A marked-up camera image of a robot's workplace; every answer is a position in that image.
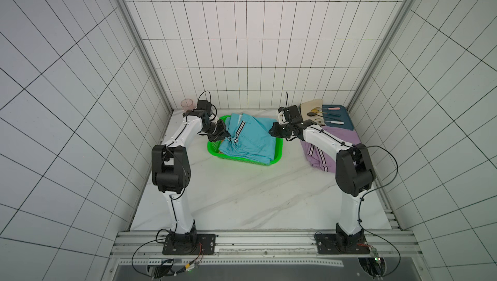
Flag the green plastic basket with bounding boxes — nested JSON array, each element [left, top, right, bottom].
[[206, 114, 284, 167]]

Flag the teal pants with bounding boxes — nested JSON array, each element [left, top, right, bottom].
[[217, 113, 281, 165]]

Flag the purple pants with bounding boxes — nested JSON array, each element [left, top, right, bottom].
[[299, 124, 362, 173]]

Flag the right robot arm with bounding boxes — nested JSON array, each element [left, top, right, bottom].
[[269, 121, 375, 251]]

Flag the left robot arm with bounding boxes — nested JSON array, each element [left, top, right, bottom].
[[151, 108, 230, 247]]

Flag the beige folded cloth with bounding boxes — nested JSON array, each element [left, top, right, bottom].
[[300, 99, 325, 126]]

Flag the dark spoon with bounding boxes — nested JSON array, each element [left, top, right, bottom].
[[307, 111, 340, 118]]

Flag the pink plastic cup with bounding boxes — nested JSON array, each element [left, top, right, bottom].
[[181, 98, 195, 111]]

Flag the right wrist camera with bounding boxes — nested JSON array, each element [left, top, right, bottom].
[[278, 105, 303, 124]]

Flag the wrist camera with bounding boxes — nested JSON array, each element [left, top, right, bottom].
[[196, 100, 212, 116], [278, 105, 303, 124]]

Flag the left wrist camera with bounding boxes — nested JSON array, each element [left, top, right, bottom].
[[196, 100, 212, 116]]

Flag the white handled utensil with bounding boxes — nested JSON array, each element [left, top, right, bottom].
[[323, 120, 344, 125]]

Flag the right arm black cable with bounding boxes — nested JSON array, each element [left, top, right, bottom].
[[356, 144, 403, 266]]

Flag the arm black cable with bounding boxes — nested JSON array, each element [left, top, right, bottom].
[[129, 226, 204, 278], [356, 144, 403, 266]]

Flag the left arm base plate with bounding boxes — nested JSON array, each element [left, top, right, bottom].
[[162, 233, 217, 256]]

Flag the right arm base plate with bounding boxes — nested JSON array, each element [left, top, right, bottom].
[[314, 232, 370, 255]]

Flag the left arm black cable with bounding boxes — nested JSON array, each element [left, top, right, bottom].
[[129, 226, 204, 278]]

